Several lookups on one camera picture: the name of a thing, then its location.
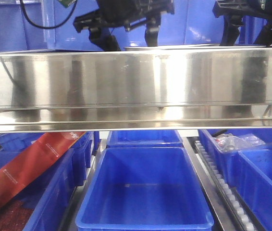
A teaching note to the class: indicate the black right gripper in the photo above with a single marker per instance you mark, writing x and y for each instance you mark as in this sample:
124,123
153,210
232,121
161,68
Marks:
234,10

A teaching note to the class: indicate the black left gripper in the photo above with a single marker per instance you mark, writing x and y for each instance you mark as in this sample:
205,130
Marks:
129,14

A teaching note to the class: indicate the silver metal tray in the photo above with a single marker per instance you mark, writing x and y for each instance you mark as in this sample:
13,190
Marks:
189,46

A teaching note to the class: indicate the blue bin upper right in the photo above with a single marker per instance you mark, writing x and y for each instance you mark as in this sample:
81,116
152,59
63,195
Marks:
250,30

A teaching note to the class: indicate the blue bin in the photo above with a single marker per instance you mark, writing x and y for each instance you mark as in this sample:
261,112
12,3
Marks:
227,162
144,189
144,138
16,34
41,205
17,142
250,30
192,23
255,183

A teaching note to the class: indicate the blue bin upper centre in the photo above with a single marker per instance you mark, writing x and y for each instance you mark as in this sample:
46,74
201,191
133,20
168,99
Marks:
192,23

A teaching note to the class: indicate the blue bin lower centre rear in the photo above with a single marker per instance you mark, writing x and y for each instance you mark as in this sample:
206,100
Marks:
144,138

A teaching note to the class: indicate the clear plastic bags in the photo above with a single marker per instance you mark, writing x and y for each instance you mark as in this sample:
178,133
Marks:
230,142

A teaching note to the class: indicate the blue bin upper left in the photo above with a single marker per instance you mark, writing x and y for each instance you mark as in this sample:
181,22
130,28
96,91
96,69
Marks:
16,34

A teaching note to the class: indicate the blue bin lower left rear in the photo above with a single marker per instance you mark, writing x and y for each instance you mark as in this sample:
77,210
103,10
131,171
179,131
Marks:
17,142

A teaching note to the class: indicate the blue bin lower right rear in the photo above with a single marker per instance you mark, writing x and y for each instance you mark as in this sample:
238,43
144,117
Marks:
227,162

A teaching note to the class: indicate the blue bin lower right front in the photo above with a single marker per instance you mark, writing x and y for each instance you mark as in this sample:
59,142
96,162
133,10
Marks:
255,183

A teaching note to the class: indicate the blue bin lower centre front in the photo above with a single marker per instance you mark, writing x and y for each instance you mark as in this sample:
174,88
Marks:
144,189

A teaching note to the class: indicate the white roller conveyor track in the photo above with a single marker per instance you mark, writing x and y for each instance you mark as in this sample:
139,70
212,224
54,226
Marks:
236,209

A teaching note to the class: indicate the blue bin lower left front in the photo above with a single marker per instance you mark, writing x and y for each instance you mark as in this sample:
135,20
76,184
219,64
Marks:
41,205

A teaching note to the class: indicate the red printed packaging bag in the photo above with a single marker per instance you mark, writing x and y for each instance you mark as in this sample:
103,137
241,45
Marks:
34,161

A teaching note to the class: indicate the stainless steel shelf rail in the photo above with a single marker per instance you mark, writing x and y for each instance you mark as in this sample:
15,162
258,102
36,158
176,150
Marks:
197,87

